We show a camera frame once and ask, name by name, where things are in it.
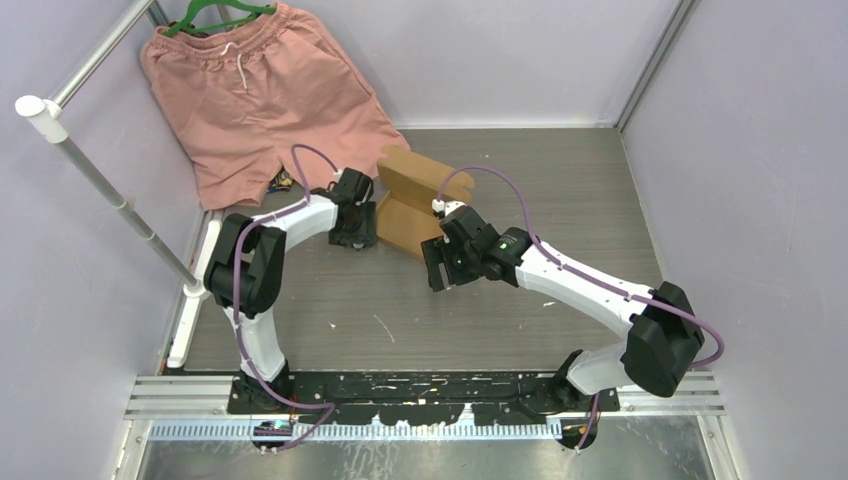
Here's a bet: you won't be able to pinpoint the brown cardboard box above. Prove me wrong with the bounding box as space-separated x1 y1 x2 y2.
376 146 454 260

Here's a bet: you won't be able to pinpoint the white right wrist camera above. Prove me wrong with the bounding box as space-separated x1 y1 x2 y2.
431 199 466 219

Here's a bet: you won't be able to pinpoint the pink shorts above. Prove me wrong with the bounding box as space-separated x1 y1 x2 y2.
140 3 407 210

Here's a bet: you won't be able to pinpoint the slotted aluminium rail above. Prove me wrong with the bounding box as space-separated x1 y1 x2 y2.
149 419 562 441

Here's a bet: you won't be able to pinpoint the green clothes hanger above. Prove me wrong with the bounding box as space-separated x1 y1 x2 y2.
162 0 277 37

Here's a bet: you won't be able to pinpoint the small colourful object under shorts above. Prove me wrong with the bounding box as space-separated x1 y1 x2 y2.
267 169 295 194

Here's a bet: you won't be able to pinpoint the metal clothes rail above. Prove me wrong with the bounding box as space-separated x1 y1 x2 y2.
15 0 212 298

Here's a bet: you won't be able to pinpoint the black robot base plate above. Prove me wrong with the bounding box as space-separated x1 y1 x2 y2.
226 371 620 448

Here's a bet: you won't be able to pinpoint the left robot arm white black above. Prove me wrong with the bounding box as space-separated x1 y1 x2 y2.
203 168 376 413

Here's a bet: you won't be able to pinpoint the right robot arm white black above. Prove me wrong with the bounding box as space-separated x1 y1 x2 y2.
421 200 705 411

